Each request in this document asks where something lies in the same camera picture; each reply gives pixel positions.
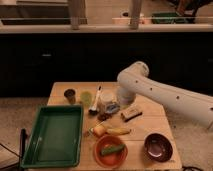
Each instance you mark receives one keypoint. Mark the blue grey towel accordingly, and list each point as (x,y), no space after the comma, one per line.
(112,108)

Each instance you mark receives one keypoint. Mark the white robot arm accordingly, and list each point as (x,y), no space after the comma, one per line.
(134,80)

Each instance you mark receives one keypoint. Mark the green plastic tray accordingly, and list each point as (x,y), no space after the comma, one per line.
(55,139)

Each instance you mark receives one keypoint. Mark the white round container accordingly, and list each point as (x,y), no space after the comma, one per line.
(106,97)

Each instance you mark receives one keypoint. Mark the dark grape bunch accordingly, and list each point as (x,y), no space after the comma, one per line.
(103,117)

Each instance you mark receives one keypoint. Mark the dark brown cup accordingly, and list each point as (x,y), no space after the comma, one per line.
(70,95)

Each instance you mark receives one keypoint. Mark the tan brown block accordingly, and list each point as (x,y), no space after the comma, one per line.
(130,113)

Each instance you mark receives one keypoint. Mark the orange yellow toy fruit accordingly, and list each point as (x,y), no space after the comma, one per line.
(99,130)

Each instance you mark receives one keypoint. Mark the yellow banana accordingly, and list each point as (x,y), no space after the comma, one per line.
(118,131)

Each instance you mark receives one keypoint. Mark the green cucumber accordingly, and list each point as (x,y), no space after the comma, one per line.
(112,149)

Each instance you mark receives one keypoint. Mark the orange bowl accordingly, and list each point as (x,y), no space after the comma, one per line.
(113,160)

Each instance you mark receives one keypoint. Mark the dark purple bowl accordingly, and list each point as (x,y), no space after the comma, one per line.
(158,147)

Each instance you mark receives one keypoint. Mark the green bin in background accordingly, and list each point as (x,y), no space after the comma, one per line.
(168,18)

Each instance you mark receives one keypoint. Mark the black chair frame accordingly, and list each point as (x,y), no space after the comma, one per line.
(22,143)

